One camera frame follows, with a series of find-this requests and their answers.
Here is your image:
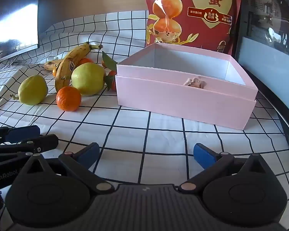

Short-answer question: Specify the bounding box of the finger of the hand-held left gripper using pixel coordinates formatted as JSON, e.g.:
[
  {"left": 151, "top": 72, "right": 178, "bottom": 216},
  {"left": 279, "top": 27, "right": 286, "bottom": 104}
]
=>
[
  {"left": 0, "top": 124, "right": 41, "bottom": 145},
  {"left": 0, "top": 134, "right": 59, "bottom": 166}
]

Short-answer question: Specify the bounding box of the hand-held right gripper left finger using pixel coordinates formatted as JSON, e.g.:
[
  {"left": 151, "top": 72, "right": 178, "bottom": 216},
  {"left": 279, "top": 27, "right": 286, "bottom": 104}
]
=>
[{"left": 20, "top": 142, "right": 115, "bottom": 194}]

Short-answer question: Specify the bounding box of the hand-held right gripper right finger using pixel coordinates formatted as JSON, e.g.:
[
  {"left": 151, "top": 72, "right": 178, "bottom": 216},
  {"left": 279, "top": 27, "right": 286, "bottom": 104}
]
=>
[{"left": 178, "top": 143, "right": 271, "bottom": 194}]

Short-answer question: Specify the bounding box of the pink cardboard box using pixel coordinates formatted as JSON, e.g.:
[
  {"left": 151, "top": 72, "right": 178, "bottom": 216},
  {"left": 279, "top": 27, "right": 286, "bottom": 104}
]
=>
[{"left": 116, "top": 42, "right": 259, "bottom": 131}]

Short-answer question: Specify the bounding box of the black-grid white tablecloth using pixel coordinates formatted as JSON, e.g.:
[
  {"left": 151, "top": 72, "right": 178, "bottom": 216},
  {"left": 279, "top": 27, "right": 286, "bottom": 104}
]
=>
[{"left": 0, "top": 10, "right": 289, "bottom": 231}]

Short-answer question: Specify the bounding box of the pink ribbon bow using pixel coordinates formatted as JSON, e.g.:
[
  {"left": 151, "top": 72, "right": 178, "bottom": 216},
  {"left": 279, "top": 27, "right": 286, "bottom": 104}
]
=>
[{"left": 183, "top": 76, "right": 207, "bottom": 89}]

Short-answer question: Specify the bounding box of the small banana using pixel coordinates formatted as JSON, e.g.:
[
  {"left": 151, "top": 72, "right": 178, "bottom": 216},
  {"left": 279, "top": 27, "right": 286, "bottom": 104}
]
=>
[{"left": 44, "top": 59, "right": 63, "bottom": 71}]

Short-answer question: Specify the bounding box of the large spotted banana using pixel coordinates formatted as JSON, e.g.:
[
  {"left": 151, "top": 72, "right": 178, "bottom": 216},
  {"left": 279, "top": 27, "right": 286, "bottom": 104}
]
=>
[{"left": 55, "top": 42, "right": 104, "bottom": 93}]

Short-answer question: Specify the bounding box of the black monitor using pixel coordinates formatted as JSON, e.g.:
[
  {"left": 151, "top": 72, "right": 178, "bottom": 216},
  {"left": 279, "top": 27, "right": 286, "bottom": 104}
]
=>
[{"left": 0, "top": 0, "right": 42, "bottom": 67}]

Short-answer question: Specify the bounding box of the red snack bag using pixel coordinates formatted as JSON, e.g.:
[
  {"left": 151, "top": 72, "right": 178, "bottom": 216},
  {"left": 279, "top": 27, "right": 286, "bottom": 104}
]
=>
[{"left": 145, "top": 0, "right": 244, "bottom": 56}]

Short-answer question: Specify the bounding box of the black glossy appliance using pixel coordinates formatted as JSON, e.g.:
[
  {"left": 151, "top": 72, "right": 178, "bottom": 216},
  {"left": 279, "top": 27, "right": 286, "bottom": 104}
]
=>
[{"left": 231, "top": 0, "right": 289, "bottom": 165}]

